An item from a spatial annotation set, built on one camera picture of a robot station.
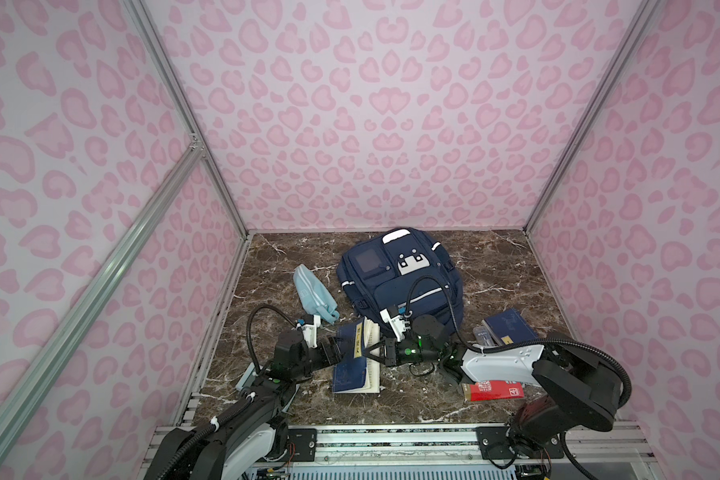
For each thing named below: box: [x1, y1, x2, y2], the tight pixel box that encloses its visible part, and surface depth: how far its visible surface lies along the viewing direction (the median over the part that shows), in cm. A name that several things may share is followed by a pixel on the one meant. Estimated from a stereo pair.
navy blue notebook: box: [332, 317, 382, 394], surface depth 80 cm
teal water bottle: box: [293, 264, 340, 325], surface depth 99 cm
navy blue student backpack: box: [337, 227, 464, 334], surface depth 105 cm
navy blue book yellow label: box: [481, 308, 538, 346], surface depth 95 cm
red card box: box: [462, 380, 525, 402], surface depth 83 cm
